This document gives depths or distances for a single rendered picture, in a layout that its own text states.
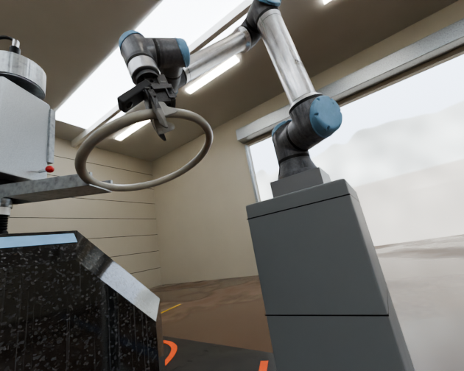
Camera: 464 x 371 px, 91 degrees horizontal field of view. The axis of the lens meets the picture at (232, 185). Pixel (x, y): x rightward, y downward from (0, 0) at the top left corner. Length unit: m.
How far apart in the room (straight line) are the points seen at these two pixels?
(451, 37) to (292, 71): 4.53
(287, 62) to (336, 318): 0.97
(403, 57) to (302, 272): 4.78
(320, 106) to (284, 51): 0.30
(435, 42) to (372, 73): 0.91
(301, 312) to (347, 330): 0.14
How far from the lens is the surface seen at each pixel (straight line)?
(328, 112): 0.98
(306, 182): 0.97
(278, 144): 1.10
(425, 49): 5.38
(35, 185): 1.10
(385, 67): 5.27
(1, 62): 1.47
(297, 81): 1.05
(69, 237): 0.72
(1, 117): 1.30
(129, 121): 0.71
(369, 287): 0.86
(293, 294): 0.92
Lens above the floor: 0.69
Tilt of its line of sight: 15 degrees up
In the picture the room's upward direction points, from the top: 10 degrees counter-clockwise
